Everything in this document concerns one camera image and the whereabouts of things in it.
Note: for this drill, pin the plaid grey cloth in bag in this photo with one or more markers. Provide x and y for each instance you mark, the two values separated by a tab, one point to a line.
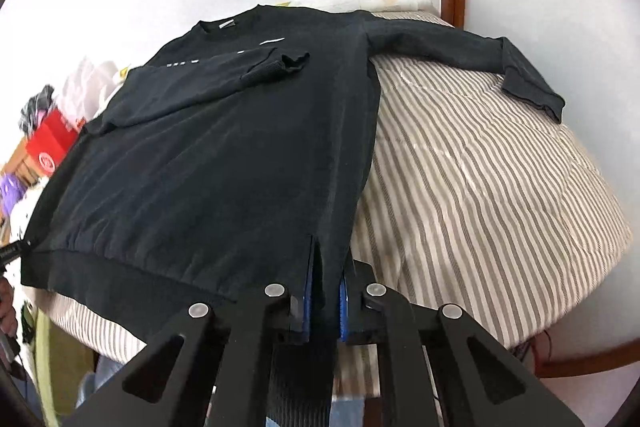
36	109

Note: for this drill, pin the red paper shopping bag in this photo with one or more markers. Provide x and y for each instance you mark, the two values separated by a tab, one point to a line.
50	143

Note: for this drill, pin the wooden bedside table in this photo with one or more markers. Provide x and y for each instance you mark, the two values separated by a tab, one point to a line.
21	164

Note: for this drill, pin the striped beige quilt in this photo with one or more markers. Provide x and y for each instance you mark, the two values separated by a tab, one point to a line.
476	198

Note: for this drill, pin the white Miniso plastic bag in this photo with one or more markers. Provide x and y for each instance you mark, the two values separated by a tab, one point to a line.
86	93

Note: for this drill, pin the white duck-print sheet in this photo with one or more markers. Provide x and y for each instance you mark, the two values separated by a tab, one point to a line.
373	6

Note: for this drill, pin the black long-sleeve sweatshirt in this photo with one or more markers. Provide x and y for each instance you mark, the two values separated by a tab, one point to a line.
234	158

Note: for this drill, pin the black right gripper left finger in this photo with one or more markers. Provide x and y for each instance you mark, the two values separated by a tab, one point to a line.
227	366

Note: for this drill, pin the person's left hand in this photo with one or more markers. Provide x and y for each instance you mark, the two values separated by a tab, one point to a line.
8	318

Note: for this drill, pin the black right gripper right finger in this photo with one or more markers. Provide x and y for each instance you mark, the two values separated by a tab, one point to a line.
439	367

